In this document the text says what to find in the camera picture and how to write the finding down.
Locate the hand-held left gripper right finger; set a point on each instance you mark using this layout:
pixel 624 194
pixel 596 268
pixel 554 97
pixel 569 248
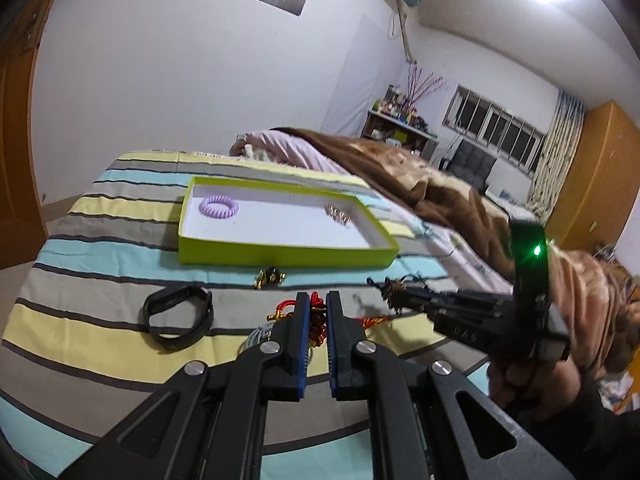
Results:
pixel 332 345

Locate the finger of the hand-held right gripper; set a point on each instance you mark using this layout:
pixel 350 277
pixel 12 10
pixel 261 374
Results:
pixel 465 296
pixel 460 310

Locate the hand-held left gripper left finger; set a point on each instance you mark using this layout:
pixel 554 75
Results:
pixel 301 345

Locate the green shallow cardboard box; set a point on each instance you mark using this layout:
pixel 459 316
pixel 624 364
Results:
pixel 280 232

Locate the black wristband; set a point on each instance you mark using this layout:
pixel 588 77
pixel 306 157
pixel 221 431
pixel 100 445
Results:
pixel 172 341

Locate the person's right hand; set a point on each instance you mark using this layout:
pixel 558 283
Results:
pixel 530 385

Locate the floral pink bedsheet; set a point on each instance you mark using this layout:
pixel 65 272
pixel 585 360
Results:
pixel 450 255

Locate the brown fleece blanket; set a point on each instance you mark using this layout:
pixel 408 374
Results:
pixel 450 195

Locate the grey white cloth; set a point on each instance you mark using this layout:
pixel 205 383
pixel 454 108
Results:
pixel 510 202

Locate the black padded chair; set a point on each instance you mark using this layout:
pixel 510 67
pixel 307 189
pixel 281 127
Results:
pixel 472 165

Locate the patterned curtain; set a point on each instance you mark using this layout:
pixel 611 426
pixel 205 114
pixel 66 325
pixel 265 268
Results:
pixel 557 160

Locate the barred window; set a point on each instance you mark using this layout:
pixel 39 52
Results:
pixel 495 127

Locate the orange wooden wardrobe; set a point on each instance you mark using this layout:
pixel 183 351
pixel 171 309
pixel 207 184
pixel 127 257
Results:
pixel 605 185

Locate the white shelf unit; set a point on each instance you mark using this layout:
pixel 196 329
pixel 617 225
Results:
pixel 390 132

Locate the pink quilt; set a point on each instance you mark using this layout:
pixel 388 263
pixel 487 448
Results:
pixel 295 152

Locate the clutter of bottles on shelf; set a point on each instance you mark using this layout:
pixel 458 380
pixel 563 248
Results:
pixel 400 110

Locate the decorative flower branches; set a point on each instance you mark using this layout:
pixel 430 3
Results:
pixel 422 87

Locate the wooden door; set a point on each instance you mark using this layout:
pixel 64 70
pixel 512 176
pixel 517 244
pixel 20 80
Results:
pixel 20 135

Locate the wall pipe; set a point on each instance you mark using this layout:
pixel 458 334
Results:
pixel 404 30

